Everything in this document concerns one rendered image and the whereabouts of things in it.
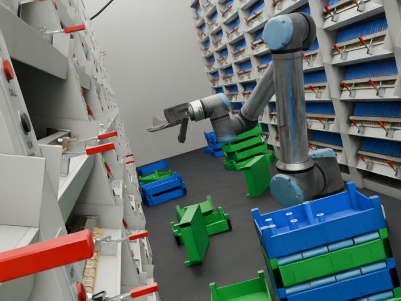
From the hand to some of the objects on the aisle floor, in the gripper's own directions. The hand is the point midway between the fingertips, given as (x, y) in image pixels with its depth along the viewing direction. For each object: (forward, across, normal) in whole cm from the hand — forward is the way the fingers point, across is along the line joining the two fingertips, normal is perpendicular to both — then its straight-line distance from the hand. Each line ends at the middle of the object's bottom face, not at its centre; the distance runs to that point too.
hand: (150, 131), depth 215 cm
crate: (-11, -43, +64) cm, 78 cm away
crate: (-11, -58, +59) cm, 84 cm away
